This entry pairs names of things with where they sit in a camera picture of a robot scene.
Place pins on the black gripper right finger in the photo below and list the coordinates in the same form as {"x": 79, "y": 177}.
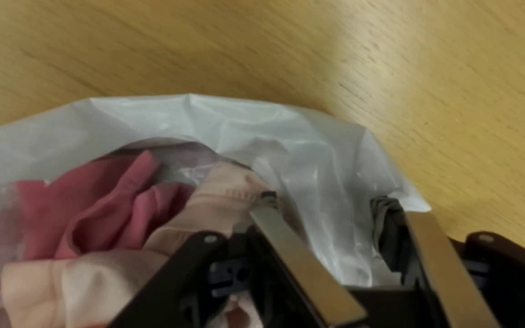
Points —
{"x": 451, "y": 273}

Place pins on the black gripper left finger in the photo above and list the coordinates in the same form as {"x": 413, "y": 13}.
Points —
{"x": 300, "y": 266}

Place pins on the white orange plastic bag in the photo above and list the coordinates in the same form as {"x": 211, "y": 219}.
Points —
{"x": 245, "y": 133}

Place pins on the peach shirt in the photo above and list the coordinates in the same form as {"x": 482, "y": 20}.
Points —
{"x": 123, "y": 279}

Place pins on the pink shirt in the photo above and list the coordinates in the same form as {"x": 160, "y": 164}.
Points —
{"x": 92, "y": 206}

